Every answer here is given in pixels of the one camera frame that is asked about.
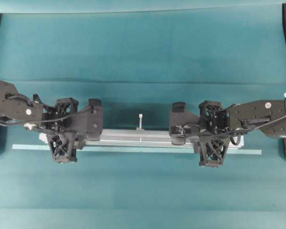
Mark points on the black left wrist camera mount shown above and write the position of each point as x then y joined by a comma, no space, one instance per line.
62,147

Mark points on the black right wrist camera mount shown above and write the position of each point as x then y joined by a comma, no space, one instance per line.
213,151

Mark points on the white zip tie middle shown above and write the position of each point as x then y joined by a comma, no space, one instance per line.
140,127

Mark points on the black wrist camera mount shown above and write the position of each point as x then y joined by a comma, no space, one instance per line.
62,147
213,151

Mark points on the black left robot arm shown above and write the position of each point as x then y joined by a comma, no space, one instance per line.
18,109

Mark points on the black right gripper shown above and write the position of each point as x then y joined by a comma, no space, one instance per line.
213,120

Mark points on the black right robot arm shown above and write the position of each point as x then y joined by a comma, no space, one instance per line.
268,116

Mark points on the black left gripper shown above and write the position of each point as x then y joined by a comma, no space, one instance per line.
87,123

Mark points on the light teal paper strip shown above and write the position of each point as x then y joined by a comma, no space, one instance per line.
136,149

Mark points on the large silver metal rail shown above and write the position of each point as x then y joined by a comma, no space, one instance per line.
138,138

